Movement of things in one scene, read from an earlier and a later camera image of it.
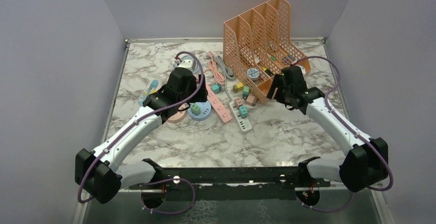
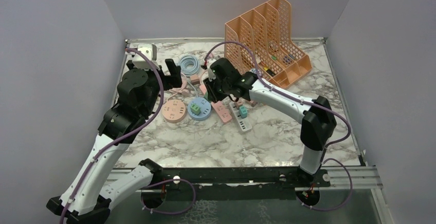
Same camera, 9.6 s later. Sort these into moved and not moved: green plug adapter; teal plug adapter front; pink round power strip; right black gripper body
Moved: right black gripper body
Not moved: teal plug adapter front; pink round power strip; green plug adapter
